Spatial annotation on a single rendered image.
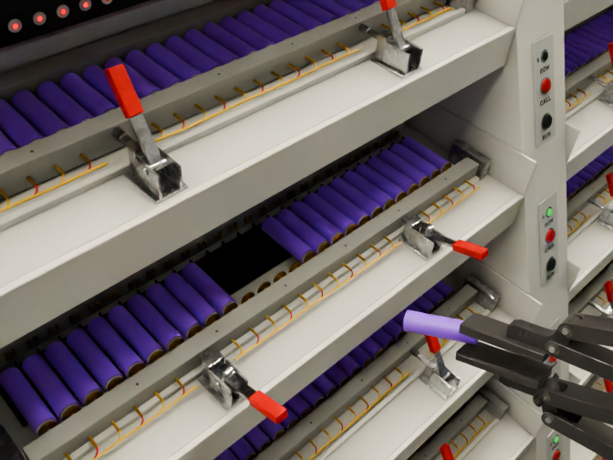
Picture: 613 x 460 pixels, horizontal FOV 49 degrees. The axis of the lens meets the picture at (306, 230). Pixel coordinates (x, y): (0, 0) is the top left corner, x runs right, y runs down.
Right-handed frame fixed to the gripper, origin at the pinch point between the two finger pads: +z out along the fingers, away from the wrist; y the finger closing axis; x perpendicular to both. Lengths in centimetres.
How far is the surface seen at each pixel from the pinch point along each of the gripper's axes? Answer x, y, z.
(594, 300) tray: 68, 22, 8
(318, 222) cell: 6.0, -3.6, 23.5
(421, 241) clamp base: 11.6, -2.4, 14.2
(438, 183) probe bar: 19.1, -6.7, 16.8
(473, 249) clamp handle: 11.1, -3.3, 8.2
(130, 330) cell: -15.3, 2.4, 27.9
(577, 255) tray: 50, 8, 8
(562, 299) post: 40.8, 12.1, 6.7
